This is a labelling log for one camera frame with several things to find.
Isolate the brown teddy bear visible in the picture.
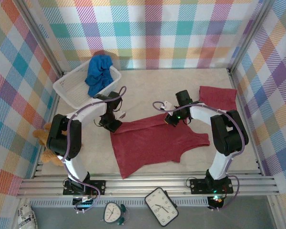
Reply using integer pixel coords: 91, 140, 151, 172
32, 123, 64, 167

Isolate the aluminium frame post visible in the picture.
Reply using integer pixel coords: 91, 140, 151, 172
18, 0, 65, 75
228, 0, 276, 75

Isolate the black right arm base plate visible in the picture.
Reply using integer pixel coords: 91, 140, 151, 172
190, 178, 234, 195

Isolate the folded newspaper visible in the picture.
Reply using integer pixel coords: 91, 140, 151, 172
15, 204, 39, 229

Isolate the aluminium frame rail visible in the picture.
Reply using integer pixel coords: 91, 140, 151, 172
16, 175, 281, 198

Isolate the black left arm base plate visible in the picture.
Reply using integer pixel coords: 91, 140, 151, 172
63, 179, 107, 196

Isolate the perforated grey cable duct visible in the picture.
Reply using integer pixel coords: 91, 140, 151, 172
30, 199, 209, 208

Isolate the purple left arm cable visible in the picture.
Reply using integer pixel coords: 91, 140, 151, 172
61, 85, 127, 214

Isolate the red tank top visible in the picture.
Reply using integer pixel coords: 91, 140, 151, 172
199, 85, 238, 112
110, 114, 210, 179

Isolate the white plastic mesh basket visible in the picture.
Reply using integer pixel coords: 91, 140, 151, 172
52, 59, 122, 109

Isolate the black rectangular analog clock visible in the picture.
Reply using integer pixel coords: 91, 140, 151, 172
144, 187, 179, 227

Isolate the blue tank top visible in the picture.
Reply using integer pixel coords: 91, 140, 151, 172
84, 55, 114, 97

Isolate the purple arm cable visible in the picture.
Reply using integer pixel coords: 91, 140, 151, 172
152, 101, 247, 212
61, 85, 127, 214

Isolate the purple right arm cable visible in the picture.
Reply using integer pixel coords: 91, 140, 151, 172
152, 101, 247, 212

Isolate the green round alarm clock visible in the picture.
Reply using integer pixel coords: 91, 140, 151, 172
102, 202, 130, 226

